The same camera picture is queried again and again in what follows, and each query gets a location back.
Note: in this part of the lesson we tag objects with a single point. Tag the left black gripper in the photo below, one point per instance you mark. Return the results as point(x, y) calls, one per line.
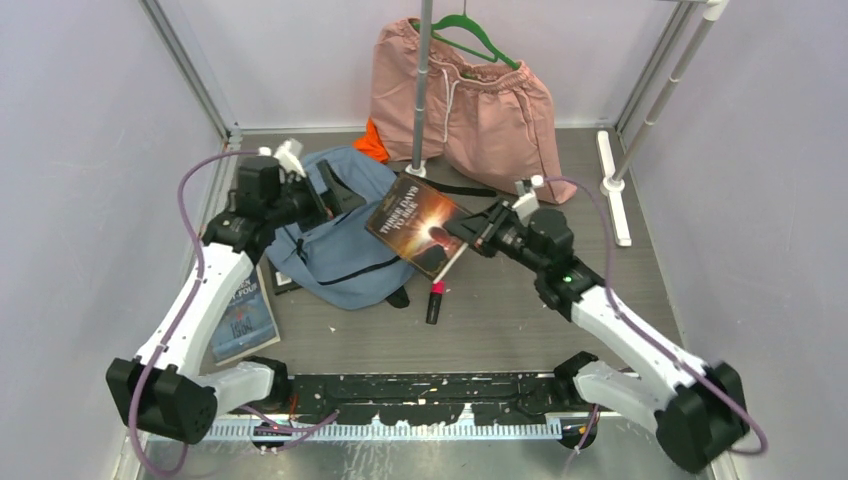
point(322, 209)

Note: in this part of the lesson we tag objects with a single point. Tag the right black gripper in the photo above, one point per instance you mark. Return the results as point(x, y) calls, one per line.
point(472, 227)

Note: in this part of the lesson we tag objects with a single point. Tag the blue student backpack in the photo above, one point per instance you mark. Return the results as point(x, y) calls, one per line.
point(340, 261)

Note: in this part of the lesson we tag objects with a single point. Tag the Three Days To See book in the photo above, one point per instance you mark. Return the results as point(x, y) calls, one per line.
point(411, 220)

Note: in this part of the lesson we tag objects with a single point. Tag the Nineteen Eighty-Four blue book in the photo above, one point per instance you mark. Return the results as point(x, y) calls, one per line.
point(248, 324)

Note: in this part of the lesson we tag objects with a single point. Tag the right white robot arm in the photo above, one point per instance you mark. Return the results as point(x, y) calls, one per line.
point(695, 411)

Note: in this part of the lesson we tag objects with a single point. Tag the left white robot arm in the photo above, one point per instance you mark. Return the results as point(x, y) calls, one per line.
point(161, 389)

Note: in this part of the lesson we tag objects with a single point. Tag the orange cloth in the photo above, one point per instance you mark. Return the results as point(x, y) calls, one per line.
point(371, 145)

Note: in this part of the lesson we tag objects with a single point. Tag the pink black highlighter marker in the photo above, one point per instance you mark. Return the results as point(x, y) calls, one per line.
point(434, 302)

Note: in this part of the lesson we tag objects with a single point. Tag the left rack pole with foot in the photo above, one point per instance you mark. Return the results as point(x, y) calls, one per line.
point(417, 164)

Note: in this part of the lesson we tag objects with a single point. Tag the rack pole with foot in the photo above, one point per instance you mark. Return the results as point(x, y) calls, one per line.
point(639, 114)
point(417, 164)

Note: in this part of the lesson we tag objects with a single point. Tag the pink shorts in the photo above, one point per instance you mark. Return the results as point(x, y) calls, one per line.
point(492, 123)

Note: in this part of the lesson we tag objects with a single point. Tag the right rack pole with foot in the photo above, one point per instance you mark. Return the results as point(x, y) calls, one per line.
point(639, 114)

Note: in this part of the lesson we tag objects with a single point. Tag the green clothes hanger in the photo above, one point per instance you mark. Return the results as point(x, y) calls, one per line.
point(462, 21)

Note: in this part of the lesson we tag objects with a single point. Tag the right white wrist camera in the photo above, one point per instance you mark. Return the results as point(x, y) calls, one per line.
point(527, 202)

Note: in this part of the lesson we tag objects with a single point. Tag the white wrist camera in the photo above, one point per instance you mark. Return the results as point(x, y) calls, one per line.
point(527, 202)
point(287, 155)

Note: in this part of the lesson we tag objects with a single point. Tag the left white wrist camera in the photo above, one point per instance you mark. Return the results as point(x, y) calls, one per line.
point(287, 155)

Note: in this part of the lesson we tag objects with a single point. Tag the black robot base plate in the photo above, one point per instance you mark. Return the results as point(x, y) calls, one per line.
point(503, 398)

